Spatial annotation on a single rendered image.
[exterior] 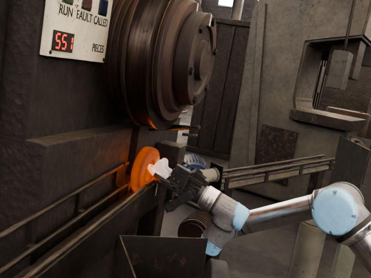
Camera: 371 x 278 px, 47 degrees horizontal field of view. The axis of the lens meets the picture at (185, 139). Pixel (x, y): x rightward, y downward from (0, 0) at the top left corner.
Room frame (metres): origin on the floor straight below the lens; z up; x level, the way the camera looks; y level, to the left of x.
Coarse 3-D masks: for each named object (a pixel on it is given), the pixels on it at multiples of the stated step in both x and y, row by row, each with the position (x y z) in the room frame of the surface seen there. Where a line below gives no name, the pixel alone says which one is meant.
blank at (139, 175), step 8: (144, 152) 1.31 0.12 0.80; (152, 152) 1.34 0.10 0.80; (136, 160) 1.29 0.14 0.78; (144, 160) 1.29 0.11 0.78; (152, 160) 1.35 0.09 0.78; (136, 168) 1.28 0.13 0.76; (144, 168) 1.29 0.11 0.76; (136, 176) 1.27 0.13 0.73; (144, 176) 1.30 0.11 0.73; (152, 176) 1.37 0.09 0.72; (136, 184) 1.28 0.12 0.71; (144, 184) 1.31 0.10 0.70; (152, 184) 1.38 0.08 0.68
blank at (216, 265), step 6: (210, 264) 0.73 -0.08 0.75; (216, 264) 0.73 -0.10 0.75; (222, 264) 0.73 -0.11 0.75; (204, 270) 0.79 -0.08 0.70; (210, 270) 0.71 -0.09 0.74; (216, 270) 0.71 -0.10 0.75; (222, 270) 0.71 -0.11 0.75; (228, 270) 0.72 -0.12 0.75; (204, 276) 0.77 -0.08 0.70; (210, 276) 0.70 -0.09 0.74; (216, 276) 0.70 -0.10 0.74; (222, 276) 0.70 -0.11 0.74; (228, 276) 0.70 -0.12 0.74
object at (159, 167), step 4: (160, 160) 1.32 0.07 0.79; (156, 164) 1.32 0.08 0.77; (160, 164) 1.32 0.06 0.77; (164, 164) 1.32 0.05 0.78; (148, 168) 1.33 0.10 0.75; (152, 168) 1.32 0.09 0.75; (156, 168) 1.32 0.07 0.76; (160, 168) 1.32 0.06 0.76; (164, 168) 1.31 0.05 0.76; (152, 172) 1.32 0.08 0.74; (156, 172) 1.32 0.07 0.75; (160, 172) 1.32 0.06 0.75; (164, 172) 1.31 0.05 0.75; (168, 172) 1.31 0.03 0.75; (164, 176) 1.32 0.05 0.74; (168, 176) 1.31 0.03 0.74
